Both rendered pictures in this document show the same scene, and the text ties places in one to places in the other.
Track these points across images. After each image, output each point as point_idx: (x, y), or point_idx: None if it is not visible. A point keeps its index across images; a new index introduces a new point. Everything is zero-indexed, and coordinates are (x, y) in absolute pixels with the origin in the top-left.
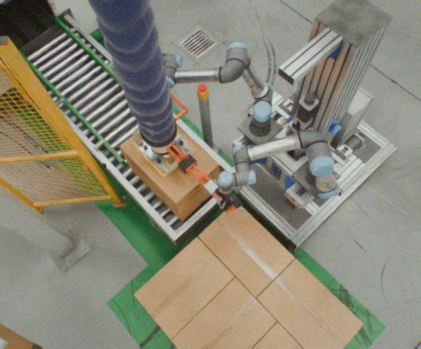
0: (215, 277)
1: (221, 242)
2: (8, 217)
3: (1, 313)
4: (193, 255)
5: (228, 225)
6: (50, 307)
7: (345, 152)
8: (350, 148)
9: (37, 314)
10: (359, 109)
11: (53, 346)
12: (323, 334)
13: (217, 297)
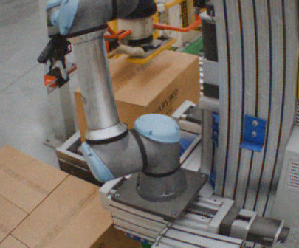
0: (26, 197)
1: (67, 195)
2: (44, 25)
3: (12, 123)
4: (46, 175)
5: (92, 198)
6: (17, 145)
7: (239, 221)
8: (251, 224)
9: (12, 140)
10: None
11: None
12: None
13: (6, 201)
